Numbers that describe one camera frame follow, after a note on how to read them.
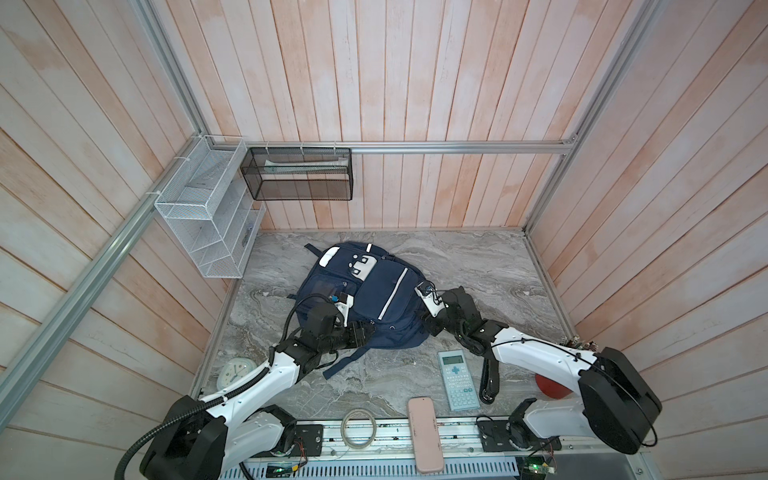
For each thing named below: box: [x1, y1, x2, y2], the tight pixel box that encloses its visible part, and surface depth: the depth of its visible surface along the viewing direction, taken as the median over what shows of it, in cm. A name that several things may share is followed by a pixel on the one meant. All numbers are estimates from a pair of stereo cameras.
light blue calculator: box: [438, 350, 481, 412], surface depth 83 cm
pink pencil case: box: [407, 396, 444, 475], surface depth 74 cm
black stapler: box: [479, 357, 500, 404], surface depth 81 cm
